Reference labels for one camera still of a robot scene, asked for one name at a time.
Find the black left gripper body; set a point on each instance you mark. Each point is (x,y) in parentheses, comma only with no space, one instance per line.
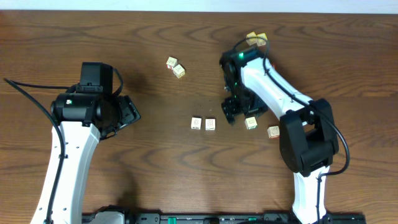
(129,111)

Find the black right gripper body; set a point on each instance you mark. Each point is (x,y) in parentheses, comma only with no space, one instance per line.
(250,104)

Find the green-edged wooden block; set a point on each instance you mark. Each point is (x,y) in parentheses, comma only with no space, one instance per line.
(250,122)

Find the red-edged spiral block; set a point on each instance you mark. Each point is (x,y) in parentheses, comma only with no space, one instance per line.
(273,132)

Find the blue-edged wooden block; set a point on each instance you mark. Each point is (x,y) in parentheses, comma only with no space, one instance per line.
(210,124)

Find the green O wooden block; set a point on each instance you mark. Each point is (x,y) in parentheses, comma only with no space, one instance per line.
(196,123)

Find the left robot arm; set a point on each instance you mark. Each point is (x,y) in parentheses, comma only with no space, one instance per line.
(87,113)

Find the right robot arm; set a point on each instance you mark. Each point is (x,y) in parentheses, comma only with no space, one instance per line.
(307,139)

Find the yellow-top block right of pair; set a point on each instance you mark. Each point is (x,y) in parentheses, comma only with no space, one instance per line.
(261,39)

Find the yellow-top block of pair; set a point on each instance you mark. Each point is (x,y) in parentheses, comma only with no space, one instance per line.
(251,38)
(261,39)

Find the yellow letter G block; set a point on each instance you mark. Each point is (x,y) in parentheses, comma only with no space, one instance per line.
(179,71)

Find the yellow-top block left of pair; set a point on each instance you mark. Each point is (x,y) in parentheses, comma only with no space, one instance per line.
(251,38)

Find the red-edged wooden block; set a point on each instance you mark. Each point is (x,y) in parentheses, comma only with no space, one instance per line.
(171,63)

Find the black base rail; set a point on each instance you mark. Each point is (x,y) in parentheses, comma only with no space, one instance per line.
(116,214)

